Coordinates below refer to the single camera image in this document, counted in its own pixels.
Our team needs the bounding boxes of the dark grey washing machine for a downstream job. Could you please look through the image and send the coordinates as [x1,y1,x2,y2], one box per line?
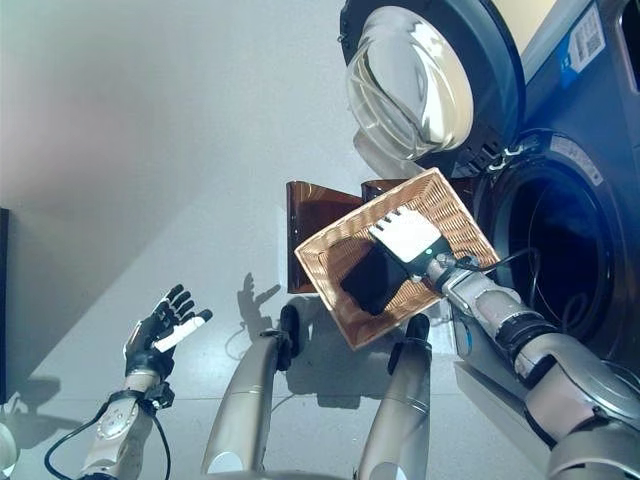
[449,0,640,480]

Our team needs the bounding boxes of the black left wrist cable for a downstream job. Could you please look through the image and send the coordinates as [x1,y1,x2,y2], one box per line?
[44,409,172,480]

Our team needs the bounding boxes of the black robot foot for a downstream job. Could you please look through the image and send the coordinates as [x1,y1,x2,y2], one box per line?
[279,304,302,359]
[404,313,432,347]

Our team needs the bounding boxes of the rectangular wicker basket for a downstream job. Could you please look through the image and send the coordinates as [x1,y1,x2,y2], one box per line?
[293,167,501,351]

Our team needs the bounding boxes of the black robot right foot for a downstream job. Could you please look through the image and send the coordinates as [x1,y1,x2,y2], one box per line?
[404,313,432,347]

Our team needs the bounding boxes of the blue white energy sticker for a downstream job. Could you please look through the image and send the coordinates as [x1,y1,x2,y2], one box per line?
[557,4,606,89]

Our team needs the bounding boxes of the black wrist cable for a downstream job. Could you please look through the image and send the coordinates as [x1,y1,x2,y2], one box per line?
[477,247,542,275]
[44,409,172,480]

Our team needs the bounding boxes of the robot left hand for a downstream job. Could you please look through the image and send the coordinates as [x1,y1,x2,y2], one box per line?
[123,283,215,380]

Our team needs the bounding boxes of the silver robot right leg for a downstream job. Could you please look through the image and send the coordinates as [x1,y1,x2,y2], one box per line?
[357,339,434,480]

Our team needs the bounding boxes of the round glass washer door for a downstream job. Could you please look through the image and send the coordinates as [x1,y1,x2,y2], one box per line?
[337,0,527,176]

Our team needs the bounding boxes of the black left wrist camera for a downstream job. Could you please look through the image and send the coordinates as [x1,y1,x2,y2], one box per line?
[148,382,176,410]

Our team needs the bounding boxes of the white floor cable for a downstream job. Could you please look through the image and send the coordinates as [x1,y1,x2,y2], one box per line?
[224,322,254,362]

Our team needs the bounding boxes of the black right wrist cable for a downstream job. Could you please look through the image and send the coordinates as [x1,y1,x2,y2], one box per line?
[477,247,542,275]

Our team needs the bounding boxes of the black garment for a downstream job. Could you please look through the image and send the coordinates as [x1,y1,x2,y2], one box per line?
[339,239,412,318]

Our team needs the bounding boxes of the black robot left foot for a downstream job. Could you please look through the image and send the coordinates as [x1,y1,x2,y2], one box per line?
[279,304,302,359]

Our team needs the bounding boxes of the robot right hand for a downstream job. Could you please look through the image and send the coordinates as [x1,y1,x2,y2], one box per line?
[368,208,454,281]

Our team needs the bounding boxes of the grey panel with dark edge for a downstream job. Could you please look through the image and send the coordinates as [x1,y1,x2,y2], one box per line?
[0,207,11,404]

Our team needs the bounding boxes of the white rounded object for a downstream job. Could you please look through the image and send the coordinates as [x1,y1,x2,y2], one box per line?
[0,424,19,465]

